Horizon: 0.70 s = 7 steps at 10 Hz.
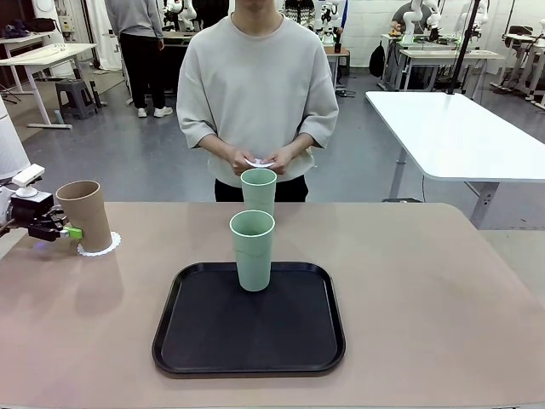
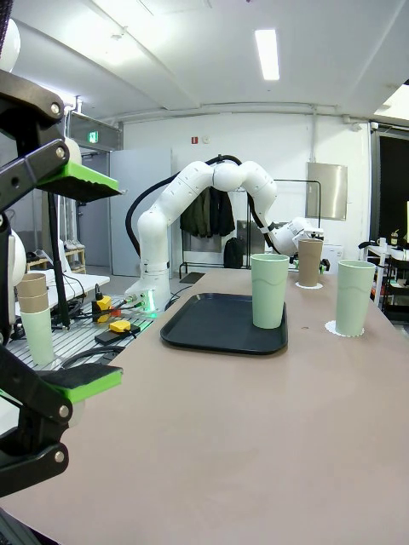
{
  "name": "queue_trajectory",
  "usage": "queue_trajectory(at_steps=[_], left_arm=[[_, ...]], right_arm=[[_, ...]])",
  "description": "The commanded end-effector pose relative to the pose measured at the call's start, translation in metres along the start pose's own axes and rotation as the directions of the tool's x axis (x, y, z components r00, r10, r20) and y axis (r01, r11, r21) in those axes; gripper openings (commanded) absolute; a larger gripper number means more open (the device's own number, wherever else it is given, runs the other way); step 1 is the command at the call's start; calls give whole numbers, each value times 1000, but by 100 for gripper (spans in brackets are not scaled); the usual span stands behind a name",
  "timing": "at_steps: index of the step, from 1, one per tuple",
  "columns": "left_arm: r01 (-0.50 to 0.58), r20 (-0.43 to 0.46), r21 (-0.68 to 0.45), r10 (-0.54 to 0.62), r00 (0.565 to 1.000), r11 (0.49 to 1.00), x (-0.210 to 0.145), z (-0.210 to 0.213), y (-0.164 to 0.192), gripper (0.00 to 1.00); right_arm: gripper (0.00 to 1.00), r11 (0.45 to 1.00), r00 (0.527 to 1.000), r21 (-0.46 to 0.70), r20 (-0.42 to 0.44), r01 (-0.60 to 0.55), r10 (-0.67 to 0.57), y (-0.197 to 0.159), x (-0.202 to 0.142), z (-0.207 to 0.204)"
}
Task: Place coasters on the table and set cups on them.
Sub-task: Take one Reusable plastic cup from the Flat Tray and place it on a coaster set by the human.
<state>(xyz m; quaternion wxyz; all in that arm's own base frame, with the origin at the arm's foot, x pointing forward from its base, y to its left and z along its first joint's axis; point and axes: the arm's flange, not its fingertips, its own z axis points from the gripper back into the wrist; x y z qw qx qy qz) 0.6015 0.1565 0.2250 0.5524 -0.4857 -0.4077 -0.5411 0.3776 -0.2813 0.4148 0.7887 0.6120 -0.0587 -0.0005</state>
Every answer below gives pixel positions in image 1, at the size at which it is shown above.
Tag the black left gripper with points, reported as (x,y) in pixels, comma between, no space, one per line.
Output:
(32,206)

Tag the tall tan cup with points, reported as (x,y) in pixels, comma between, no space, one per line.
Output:
(85,213)

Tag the white scalloped paper coaster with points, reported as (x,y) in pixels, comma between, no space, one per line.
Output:
(259,163)
(114,243)

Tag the tall pale green cup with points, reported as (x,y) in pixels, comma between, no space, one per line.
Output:
(253,264)
(257,191)

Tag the person's right forearm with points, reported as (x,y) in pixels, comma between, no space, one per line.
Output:
(217,147)

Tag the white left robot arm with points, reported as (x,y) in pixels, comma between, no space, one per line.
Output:
(10,140)

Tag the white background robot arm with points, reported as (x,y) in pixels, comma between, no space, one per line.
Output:
(409,21)

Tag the person's left forearm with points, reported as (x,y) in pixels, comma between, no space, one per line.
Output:
(298,145)

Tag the person's right hand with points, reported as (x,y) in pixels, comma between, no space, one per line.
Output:
(241,159)

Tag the person's left hand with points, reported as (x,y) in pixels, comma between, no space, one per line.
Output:
(280,162)

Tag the grey plastic stool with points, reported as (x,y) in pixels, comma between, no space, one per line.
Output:
(76,96)

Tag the white desk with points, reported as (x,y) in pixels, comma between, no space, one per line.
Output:
(42,53)

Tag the bystander in grey hoodie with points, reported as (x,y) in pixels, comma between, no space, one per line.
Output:
(136,42)

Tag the black plastic tray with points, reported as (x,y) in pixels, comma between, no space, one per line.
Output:
(255,332)

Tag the person in grey sweatshirt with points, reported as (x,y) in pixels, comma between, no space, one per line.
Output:
(255,85)

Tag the black backpack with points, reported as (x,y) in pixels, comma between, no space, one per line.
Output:
(376,59)

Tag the seated person in grey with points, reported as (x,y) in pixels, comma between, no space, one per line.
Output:
(400,19)

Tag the grey background desk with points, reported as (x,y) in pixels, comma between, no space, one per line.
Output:
(447,54)

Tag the black tripod pole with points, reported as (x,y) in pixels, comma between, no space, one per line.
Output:
(464,51)

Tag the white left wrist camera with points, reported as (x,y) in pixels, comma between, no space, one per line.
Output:
(27,175)

